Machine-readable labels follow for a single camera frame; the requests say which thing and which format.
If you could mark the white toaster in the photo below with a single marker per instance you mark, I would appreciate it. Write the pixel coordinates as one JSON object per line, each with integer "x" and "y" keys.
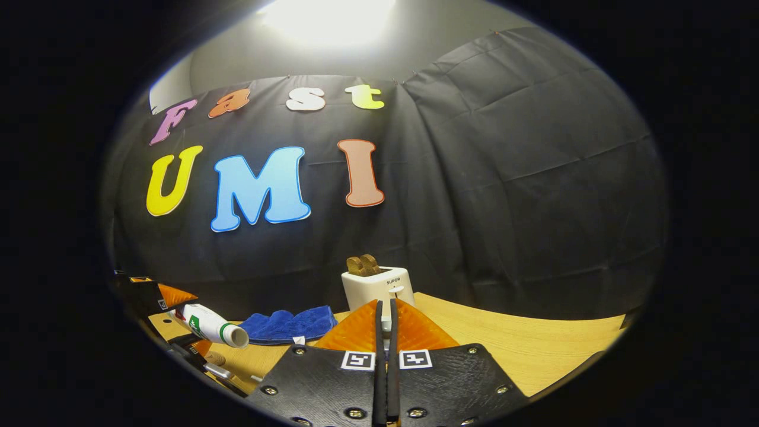
{"x": 370, "y": 287}

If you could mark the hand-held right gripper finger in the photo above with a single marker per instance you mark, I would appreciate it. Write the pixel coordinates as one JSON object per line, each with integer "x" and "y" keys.
{"x": 392, "y": 379}
{"x": 379, "y": 379}

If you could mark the white green-label water bottle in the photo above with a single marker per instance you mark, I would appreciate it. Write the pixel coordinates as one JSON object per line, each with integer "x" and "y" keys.
{"x": 207, "y": 323}

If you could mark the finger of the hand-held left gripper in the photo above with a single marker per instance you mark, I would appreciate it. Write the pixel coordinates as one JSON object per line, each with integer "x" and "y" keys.
{"x": 198, "y": 350}
{"x": 145, "y": 293}

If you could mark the brown bread slice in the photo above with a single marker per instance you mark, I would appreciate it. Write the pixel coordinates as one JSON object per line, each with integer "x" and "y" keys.
{"x": 372, "y": 264}
{"x": 356, "y": 265}

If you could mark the white teacup lid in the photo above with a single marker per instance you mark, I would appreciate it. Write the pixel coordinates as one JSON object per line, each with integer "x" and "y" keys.
{"x": 386, "y": 325}

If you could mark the black backdrop cloth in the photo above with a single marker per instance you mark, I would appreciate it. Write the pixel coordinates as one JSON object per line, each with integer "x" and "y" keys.
{"x": 504, "y": 178}

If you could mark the blue towel cloth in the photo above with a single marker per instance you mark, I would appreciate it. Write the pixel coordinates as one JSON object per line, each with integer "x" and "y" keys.
{"x": 287, "y": 324}

